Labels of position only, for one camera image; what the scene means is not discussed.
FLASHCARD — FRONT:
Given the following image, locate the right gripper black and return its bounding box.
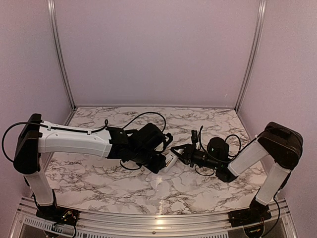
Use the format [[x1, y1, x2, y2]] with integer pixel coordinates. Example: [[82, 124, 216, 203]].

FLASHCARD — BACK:
[[170, 143, 219, 170]]

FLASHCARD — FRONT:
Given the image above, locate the white remote control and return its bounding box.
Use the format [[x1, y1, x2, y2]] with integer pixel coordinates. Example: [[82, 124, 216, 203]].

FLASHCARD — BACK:
[[161, 153, 178, 173]]

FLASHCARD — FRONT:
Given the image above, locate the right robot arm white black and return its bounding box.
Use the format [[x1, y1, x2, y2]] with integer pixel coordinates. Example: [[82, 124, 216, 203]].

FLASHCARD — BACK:
[[170, 122, 304, 222]]

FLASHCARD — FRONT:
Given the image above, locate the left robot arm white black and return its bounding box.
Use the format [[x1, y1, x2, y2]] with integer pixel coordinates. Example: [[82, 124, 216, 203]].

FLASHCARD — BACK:
[[13, 114, 173, 221]]

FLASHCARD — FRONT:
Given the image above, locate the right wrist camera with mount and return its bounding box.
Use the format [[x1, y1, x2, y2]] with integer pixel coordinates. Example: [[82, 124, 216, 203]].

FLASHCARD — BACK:
[[191, 130, 199, 147]]

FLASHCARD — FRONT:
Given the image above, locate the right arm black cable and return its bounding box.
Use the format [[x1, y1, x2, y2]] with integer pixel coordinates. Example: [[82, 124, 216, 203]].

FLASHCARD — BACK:
[[194, 125, 260, 176]]

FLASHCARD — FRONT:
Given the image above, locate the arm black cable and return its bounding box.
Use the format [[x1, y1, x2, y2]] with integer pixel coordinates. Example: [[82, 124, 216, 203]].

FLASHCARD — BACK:
[[194, 125, 260, 176], [1, 112, 167, 172]]

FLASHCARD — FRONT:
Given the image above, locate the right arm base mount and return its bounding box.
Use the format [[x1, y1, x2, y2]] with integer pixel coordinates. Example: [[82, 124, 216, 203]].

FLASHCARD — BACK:
[[228, 207, 272, 227]]

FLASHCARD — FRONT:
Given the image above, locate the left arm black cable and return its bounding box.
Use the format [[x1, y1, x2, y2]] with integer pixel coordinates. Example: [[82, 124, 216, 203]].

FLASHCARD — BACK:
[[1, 112, 167, 172]]

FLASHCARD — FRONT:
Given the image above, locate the left rear aluminium post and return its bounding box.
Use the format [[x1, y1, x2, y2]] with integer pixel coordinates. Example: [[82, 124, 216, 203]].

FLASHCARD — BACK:
[[47, 0, 76, 111]]

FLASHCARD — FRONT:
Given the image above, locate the aluminium post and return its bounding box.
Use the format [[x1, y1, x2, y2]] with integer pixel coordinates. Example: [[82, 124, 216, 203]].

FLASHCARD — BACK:
[[47, 0, 76, 111], [234, 0, 267, 114]]

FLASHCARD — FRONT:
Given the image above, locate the front aluminium frame rail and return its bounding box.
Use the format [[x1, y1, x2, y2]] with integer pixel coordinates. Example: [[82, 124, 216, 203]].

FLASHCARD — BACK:
[[8, 197, 298, 238]]

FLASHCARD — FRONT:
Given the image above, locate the right rear aluminium post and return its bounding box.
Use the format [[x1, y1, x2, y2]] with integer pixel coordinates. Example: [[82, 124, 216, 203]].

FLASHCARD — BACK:
[[234, 0, 267, 114]]

